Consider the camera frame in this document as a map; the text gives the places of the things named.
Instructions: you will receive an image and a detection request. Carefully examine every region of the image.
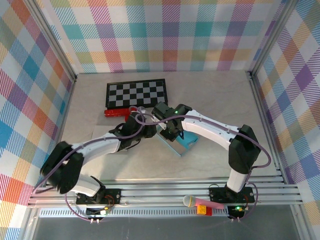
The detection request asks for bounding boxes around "left aluminium upright post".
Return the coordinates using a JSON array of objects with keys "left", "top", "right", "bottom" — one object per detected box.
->
[{"left": 23, "top": 0, "right": 79, "bottom": 83}]

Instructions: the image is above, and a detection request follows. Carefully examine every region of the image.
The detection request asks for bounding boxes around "left small circuit board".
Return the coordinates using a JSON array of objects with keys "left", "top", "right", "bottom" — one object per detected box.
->
[{"left": 86, "top": 205, "right": 111, "bottom": 218}]

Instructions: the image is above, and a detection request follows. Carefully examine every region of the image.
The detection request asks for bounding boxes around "white slotted cable duct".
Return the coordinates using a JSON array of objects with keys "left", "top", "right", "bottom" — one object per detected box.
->
[{"left": 39, "top": 208, "right": 230, "bottom": 218}]

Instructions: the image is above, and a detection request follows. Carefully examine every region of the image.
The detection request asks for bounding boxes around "right aluminium upright post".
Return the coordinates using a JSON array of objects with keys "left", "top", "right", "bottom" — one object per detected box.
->
[{"left": 246, "top": 0, "right": 301, "bottom": 80}]

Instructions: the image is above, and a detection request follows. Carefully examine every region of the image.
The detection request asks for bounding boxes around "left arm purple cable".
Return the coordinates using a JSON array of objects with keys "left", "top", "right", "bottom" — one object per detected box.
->
[{"left": 31, "top": 106, "right": 150, "bottom": 223}]

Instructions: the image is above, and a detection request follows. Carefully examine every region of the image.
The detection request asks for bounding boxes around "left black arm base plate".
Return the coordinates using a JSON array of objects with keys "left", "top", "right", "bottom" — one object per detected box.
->
[{"left": 75, "top": 188, "right": 122, "bottom": 205}]

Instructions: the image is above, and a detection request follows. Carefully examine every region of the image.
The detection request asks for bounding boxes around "aluminium side rail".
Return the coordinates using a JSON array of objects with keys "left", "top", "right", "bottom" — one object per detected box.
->
[{"left": 246, "top": 71, "right": 288, "bottom": 184}]

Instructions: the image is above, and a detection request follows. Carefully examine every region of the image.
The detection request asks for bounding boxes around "black grey checkerboard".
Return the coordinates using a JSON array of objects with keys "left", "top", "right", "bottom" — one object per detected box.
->
[{"left": 104, "top": 78, "right": 170, "bottom": 110}]

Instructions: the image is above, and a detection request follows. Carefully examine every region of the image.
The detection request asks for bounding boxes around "pink toy microphone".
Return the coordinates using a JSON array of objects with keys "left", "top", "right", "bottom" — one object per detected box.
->
[{"left": 182, "top": 194, "right": 225, "bottom": 210}]

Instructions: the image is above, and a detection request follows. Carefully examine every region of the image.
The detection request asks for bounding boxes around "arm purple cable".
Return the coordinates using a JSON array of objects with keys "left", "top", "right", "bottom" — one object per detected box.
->
[
  {"left": 136, "top": 113, "right": 272, "bottom": 223},
  {"left": 31, "top": 106, "right": 150, "bottom": 223}
]

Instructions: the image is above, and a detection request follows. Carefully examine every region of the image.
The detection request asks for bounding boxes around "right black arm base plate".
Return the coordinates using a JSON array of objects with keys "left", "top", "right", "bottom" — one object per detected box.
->
[{"left": 208, "top": 183, "right": 256, "bottom": 204}]

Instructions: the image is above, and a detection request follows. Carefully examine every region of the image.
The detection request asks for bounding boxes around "right small circuit board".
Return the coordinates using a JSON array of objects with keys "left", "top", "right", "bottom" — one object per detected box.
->
[{"left": 227, "top": 205, "right": 245, "bottom": 219}]

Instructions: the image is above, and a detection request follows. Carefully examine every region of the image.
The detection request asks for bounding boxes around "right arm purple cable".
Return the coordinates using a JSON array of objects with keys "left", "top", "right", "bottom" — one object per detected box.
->
[{"left": 136, "top": 113, "right": 272, "bottom": 223}]

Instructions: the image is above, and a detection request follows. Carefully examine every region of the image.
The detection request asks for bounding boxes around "white paper box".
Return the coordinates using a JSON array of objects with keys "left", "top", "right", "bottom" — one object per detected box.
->
[{"left": 94, "top": 124, "right": 131, "bottom": 153}]

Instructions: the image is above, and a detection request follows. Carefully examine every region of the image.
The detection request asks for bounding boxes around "aluminium upright post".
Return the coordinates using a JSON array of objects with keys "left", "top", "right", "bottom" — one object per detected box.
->
[
  {"left": 246, "top": 0, "right": 301, "bottom": 80},
  {"left": 23, "top": 0, "right": 79, "bottom": 83}
]

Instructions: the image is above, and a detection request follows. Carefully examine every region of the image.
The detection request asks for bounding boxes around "small circuit board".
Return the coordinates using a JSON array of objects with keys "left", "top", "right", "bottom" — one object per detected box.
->
[
  {"left": 86, "top": 205, "right": 111, "bottom": 218},
  {"left": 227, "top": 205, "right": 245, "bottom": 219}
]

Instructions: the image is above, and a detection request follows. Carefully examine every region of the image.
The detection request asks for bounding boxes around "aluminium frame rail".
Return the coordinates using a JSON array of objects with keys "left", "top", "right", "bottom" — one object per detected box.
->
[{"left": 26, "top": 177, "right": 305, "bottom": 208}]

